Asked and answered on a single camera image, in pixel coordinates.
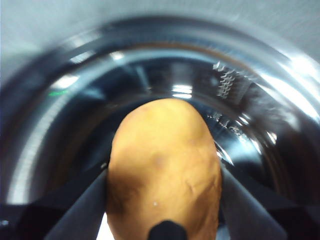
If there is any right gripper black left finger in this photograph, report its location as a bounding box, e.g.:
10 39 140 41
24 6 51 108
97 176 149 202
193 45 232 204
0 164 109 240

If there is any brown potato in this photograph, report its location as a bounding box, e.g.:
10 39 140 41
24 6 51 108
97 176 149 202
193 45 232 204
106 97 223 240

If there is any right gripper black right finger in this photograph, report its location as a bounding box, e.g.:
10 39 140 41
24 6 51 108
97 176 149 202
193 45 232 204
219 160 320 240

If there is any pale green electric cooking pot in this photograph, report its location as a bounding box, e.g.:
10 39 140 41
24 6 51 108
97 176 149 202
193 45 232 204
0 14 320 240

